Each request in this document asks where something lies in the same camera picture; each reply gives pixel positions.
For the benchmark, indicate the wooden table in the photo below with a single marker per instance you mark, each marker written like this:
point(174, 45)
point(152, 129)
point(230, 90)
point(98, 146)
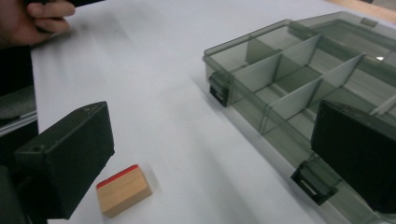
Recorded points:
point(358, 7)

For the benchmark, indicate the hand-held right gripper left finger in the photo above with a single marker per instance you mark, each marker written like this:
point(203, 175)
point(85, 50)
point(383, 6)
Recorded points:
point(68, 161)

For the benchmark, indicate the metal floor rail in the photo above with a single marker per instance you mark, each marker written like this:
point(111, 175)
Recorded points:
point(18, 123)

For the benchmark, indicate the white board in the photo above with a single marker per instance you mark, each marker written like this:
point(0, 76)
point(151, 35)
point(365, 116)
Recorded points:
point(162, 93)

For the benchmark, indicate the small wooden block red edge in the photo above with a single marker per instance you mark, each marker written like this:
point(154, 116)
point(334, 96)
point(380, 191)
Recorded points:
point(123, 191)

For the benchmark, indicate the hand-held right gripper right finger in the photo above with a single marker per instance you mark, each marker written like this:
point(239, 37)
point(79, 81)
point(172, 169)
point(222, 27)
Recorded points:
point(358, 155)

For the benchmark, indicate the clear grey compartment box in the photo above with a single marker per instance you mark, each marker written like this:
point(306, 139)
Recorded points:
point(280, 71)

